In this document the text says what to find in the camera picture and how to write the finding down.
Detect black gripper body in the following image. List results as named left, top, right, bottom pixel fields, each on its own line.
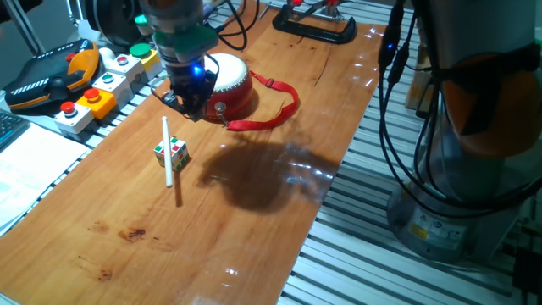
left=165, top=50, right=219, bottom=107

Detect pale wooden drumstick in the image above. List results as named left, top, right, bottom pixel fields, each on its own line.
left=161, top=116, right=175, bottom=189

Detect red drum white head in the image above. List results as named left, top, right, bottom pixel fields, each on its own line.
left=202, top=53, right=254, bottom=122

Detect small white puzzle cube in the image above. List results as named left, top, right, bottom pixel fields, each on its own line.
left=152, top=136, right=191, bottom=173

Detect yellow box big green button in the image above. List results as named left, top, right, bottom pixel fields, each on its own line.
left=129, top=42, right=163, bottom=80

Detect white box small red button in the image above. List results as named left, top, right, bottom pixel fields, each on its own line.
left=105, top=53, right=147, bottom=92

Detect white box teal button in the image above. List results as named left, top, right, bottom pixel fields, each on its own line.
left=134, top=14, right=156, bottom=37

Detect white box small green button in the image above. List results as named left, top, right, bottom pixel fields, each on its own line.
left=91, top=71, right=135, bottom=109

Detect yellow box red button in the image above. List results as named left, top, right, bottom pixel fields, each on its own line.
left=75, top=87, right=118, bottom=120

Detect black round spool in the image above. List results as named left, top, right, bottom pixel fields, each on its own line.
left=84, top=0, right=143, bottom=47

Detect black clamp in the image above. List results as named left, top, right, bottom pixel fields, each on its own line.
left=272, top=0, right=358, bottom=45

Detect glossy wood grain mat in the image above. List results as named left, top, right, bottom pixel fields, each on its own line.
left=0, top=0, right=389, bottom=305

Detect black orange teach pendant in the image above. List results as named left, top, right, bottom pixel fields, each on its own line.
left=3, top=38, right=102, bottom=111

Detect white paper sheets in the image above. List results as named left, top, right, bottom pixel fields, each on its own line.
left=0, top=122, right=90, bottom=232

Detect grey metal bar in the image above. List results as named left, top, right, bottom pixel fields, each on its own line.
left=3, top=0, right=46, bottom=56

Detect black computer keyboard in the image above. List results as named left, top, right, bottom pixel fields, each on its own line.
left=0, top=108, right=30, bottom=152

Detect green wrist mount plate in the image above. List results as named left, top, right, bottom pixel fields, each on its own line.
left=152, top=25, right=219, bottom=56

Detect red ribbon strap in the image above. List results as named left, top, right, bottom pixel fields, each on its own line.
left=218, top=70, right=301, bottom=132

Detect black cable bundle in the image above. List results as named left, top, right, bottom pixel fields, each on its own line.
left=202, top=0, right=542, bottom=217

